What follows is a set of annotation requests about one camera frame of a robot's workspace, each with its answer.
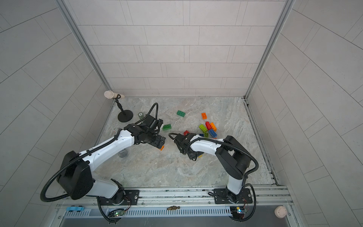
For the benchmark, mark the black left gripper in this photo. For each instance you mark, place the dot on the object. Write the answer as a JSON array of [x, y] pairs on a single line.
[[156, 140]]

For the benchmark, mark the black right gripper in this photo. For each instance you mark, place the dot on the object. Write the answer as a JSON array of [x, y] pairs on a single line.
[[182, 143]]

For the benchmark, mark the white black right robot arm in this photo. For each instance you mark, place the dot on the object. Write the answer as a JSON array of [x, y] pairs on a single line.
[[234, 158]]

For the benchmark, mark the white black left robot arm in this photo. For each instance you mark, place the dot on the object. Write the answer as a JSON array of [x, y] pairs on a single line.
[[76, 175]]

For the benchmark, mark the dark green lego brick near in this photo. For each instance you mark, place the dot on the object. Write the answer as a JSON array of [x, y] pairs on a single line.
[[167, 127]]

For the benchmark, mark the dark green lego brick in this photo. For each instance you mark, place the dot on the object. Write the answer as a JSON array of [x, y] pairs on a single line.
[[181, 113], [167, 127]]

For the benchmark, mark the dark green lego brick far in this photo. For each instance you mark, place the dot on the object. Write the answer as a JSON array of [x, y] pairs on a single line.
[[181, 113]]

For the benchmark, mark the blue lego brick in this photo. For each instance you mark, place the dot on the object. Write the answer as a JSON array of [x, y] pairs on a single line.
[[212, 133]]

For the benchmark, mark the small orange lego brick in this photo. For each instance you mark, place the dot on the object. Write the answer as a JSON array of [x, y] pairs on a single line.
[[204, 116]]

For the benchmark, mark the long orange lego brick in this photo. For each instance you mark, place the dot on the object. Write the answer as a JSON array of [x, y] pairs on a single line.
[[213, 127]]

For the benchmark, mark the green camouflage can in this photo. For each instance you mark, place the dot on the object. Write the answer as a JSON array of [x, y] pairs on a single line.
[[140, 115]]

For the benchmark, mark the glitter silver microphone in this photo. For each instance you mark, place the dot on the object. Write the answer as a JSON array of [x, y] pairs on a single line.
[[123, 153]]

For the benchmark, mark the black microphone stand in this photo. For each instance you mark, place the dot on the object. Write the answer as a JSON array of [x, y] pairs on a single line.
[[124, 115]]

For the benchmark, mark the brass fitting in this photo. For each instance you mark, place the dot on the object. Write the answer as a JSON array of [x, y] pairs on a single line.
[[173, 208]]

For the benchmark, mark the left circuit board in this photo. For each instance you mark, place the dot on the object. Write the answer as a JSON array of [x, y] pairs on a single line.
[[117, 213]]

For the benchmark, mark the circuit board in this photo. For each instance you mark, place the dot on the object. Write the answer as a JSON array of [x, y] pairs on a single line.
[[117, 213], [237, 213]]

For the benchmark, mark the right circuit board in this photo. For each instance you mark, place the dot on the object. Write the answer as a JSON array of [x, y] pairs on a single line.
[[237, 213]]

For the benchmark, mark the light blue clip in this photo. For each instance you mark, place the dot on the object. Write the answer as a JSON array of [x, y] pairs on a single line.
[[74, 208]]

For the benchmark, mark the beige round knob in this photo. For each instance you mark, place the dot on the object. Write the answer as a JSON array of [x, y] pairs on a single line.
[[280, 212]]

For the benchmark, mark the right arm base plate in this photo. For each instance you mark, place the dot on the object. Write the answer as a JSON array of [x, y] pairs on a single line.
[[224, 196]]

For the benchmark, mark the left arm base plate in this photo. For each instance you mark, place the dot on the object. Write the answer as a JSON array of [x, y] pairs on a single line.
[[127, 197]]

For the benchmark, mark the left metal corner post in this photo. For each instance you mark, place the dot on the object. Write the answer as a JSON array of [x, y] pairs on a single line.
[[81, 41]]

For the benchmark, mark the metal corner frame post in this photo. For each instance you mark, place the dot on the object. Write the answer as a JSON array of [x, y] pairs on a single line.
[[277, 30]]

